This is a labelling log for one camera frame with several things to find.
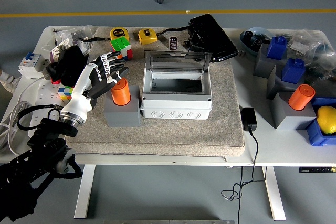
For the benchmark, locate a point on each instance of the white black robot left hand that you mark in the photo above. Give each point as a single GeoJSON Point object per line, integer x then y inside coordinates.
{"type": "Point", "coordinates": [81, 87]}

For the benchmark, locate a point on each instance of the orange cylinder battery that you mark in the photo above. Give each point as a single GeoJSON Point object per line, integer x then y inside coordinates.
{"type": "Point", "coordinates": [300, 98]}
{"type": "Point", "coordinates": [122, 95]}

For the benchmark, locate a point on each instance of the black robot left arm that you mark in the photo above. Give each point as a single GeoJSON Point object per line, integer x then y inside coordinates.
{"type": "Point", "coordinates": [47, 134]}

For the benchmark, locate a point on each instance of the grey plastic junction box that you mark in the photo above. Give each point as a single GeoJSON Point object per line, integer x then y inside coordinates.
{"type": "Point", "coordinates": [176, 108]}

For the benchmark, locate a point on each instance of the colourful puzzle cube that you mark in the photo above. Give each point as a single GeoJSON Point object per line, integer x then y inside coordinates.
{"type": "Point", "coordinates": [64, 93]}
{"type": "Point", "coordinates": [120, 44]}

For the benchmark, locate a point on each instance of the black cloth bundle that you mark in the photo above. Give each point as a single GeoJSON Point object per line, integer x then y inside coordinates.
{"type": "Point", "coordinates": [71, 64]}

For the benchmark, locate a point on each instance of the small red block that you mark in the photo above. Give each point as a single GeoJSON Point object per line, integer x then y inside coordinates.
{"type": "Point", "coordinates": [55, 81]}

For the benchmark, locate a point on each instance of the white power strip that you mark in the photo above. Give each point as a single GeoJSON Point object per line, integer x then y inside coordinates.
{"type": "Point", "coordinates": [44, 95]}

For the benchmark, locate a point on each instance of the grey block with round hole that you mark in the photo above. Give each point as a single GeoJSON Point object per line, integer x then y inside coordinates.
{"type": "Point", "coordinates": [123, 116]}

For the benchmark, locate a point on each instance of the clear plastic parts bags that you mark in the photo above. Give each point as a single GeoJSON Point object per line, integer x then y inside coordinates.
{"type": "Point", "coordinates": [78, 33]}

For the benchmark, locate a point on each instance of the white blue circuit breaker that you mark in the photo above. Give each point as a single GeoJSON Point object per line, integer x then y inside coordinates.
{"type": "Point", "coordinates": [29, 64]}

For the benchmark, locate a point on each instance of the round yellow tape measure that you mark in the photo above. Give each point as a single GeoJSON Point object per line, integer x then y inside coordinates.
{"type": "Point", "coordinates": [118, 33]}

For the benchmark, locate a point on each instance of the square yellow tape measure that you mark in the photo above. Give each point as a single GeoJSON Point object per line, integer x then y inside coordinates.
{"type": "Point", "coordinates": [147, 37]}

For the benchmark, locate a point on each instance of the grey-brown mat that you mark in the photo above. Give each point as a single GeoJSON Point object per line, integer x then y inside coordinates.
{"type": "Point", "coordinates": [157, 137]}

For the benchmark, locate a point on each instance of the black cylindrical capacitor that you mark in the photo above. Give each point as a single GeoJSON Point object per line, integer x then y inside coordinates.
{"type": "Point", "coordinates": [249, 36]}
{"type": "Point", "coordinates": [173, 43]}

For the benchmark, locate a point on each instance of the white table leg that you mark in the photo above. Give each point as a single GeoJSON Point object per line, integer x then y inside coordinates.
{"type": "Point", "coordinates": [85, 192]}
{"type": "Point", "coordinates": [274, 195]}

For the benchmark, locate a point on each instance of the glossy black case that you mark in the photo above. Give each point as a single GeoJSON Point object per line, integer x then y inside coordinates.
{"type": "Point", "coordinates": [215, 40]}

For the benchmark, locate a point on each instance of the black power adapter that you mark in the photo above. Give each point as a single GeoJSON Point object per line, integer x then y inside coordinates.
{"type": "Point", "coordinates": [249, 119]}

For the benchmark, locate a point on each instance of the grey-blue bowl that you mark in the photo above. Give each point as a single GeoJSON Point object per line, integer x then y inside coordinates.
{"type": "Point", "coordinates": [249, 48]}

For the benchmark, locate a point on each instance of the grey holder block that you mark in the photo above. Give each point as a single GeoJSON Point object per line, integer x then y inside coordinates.
{"type": "Point", "coordinates": [288, 119]}
{"type": "Point", "coordinates": [274, 85]}
{"type": "Point", "coordinates": [262, 66]}

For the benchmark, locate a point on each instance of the blue plastic block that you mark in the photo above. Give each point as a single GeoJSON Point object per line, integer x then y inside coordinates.
{"type": "Point", "coordinates": [292, 73]}
{"type": "Point", "coordinates": [277, 48]}

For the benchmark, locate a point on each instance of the clear bags of electronic parts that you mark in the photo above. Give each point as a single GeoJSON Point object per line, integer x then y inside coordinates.
{"type": "Point", "coordinates": [315, 45]}

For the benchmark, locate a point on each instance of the blue plastic bin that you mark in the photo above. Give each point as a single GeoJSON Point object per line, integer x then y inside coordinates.
{"type": "Point", "coordinates": [317, 136]}

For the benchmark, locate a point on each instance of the yellow lemon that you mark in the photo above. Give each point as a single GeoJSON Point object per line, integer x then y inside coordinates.
{"type": "Point", "coordinates": [326, 120]}

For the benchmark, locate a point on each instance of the black table control panel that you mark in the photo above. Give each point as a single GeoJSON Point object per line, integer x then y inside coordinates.
{"type": "Point", "coordinates": [315, 169]}

